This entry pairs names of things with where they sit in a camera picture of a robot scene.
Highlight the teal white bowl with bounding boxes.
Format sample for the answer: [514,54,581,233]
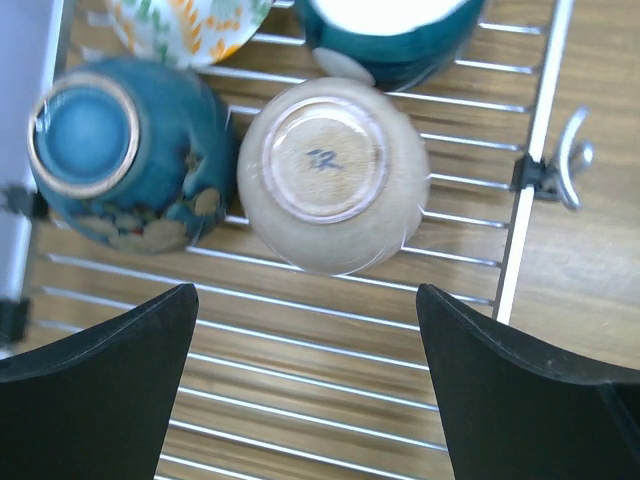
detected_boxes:
[293,0,487,91]

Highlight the dark blue floral bowl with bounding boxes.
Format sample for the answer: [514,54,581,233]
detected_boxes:
[27,56,239,254]

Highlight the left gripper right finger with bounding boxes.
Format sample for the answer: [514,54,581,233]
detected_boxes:
[416,284,639,479]

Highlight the metal wire dish rack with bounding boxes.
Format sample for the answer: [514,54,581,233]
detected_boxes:
[17,1,574,479]

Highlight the white floral bowl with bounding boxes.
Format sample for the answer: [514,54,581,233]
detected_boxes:
[105,0,273,68]

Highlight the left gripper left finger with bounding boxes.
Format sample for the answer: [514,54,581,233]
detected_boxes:
[1,284,199,479]

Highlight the plain beige bowl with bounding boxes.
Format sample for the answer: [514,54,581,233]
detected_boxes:
[237,77,430,275]

